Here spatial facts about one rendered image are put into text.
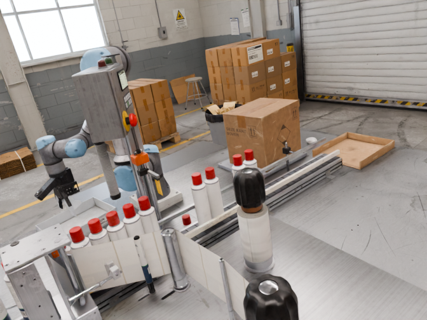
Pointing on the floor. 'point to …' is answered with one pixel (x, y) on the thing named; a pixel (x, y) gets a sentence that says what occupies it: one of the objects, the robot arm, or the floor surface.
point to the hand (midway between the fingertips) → (67, 213)
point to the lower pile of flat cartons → (16, 162)
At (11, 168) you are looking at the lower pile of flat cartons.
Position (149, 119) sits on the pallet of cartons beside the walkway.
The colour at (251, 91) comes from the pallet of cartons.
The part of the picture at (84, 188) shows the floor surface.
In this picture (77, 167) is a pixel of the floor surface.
